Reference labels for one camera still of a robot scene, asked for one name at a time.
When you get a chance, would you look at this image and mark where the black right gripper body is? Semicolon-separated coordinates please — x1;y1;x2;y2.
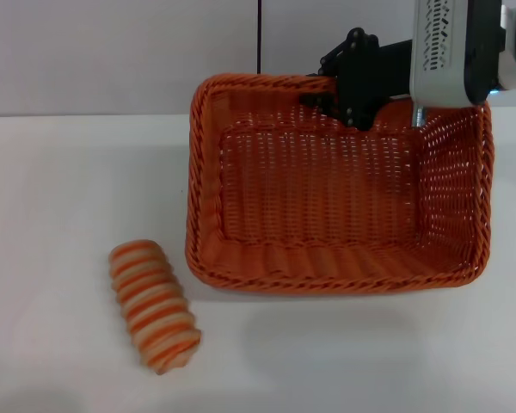
334;37;415;114

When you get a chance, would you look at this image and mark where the orange woven rectangular basket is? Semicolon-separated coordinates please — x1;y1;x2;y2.
183;73;496;298

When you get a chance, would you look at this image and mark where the orange cream striped bread roll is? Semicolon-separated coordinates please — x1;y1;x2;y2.
107;239;203;376

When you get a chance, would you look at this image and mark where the silver metal mounting bolt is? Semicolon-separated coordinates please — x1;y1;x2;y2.
411;102;427;129

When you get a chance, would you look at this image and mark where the white vented wrist camera housing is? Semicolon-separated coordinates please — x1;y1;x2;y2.
409;0;507;108

